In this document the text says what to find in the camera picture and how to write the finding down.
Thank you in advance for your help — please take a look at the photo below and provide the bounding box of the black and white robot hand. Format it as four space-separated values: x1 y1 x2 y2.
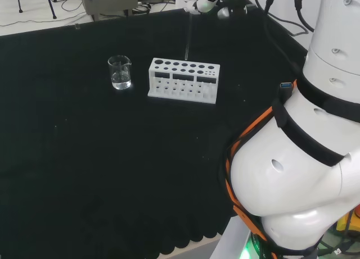
182 0 220 14

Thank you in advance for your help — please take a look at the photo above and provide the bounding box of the clear glass rod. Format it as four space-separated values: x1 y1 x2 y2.
184 12 194 61

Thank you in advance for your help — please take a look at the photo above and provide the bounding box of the white test tube rack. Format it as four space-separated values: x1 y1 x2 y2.
147 57 221 106

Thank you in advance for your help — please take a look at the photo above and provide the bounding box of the clear glass beaker with water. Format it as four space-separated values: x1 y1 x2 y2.
107 54 133 90

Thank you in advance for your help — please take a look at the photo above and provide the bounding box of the black tripod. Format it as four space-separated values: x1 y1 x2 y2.
13 0 57 19

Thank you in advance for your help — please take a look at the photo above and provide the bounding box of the black bench cloth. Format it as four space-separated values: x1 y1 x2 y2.
0 5 310 259

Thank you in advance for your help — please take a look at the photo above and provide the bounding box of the yellow stop button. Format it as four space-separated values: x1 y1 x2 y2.
335 205 360 238

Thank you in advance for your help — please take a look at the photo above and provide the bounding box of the coiled cable bundle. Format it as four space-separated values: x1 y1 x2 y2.
131 2 152 15

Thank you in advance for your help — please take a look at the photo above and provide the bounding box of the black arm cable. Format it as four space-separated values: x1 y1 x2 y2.
253 0 302 76
291 0 316 37

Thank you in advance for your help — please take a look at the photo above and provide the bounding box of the grey equipment box with handle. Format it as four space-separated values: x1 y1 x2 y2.
80 0 139 22

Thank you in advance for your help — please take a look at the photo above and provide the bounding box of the thin floor cable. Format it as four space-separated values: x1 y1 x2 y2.
0 11 87 28

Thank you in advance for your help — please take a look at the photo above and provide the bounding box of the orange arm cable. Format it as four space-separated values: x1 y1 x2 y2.
224 103 279 244

